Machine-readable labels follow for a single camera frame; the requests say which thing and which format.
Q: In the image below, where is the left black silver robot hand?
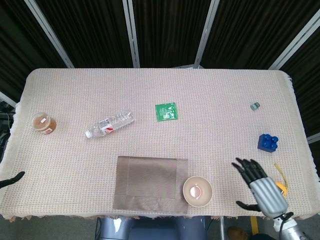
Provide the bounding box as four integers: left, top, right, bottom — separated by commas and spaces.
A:
0, 171, 26, 190

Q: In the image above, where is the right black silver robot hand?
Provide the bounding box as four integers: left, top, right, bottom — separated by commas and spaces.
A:
231, 157, 289, 218

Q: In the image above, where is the light brown bowl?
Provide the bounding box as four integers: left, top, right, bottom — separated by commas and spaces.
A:
182, 175, 214, 208

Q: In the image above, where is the brown woven placemat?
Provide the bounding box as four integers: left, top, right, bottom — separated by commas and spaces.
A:
112, 156, 189, 215

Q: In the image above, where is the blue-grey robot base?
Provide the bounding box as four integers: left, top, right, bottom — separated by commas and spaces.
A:
96, 216, 208, 240

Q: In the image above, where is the yellow tape measure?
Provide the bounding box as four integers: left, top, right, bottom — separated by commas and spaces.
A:
274, 163, 289, 197

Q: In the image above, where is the blue toy building block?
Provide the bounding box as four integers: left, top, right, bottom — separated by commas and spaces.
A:
257, 133, 279, 152

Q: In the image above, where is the grey metal table leg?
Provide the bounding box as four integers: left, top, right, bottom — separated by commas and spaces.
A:
219, 216, 226, 240

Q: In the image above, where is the brown sauce jar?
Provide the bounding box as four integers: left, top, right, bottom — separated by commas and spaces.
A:
31, 112, 57, 136

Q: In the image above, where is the dark curtain partition panel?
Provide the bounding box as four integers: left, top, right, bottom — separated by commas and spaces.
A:
279, 37, 320, 141
0, 0, 69, 101
199, 0, 320, 70
34, 0, 134, 69
132, 0, 214, 68

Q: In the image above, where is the clear plastic water bottle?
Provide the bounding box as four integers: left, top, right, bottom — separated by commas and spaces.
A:
85, 109, 136, 139

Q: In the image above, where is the beige woven tablecloth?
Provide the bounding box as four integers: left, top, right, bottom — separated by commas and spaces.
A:
0, 67, 320, 222

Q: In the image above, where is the green sachet packet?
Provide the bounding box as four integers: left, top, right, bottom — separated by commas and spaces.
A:
154, 101, 180, 123

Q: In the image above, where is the white partition frame post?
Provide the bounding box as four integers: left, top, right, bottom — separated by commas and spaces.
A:
193, 0, 221, 68
0, 90, 19, 108
24, 0, 75, 69
122, 0, 141, 69
268, 11, 320, 71
307, 133, 320, 145

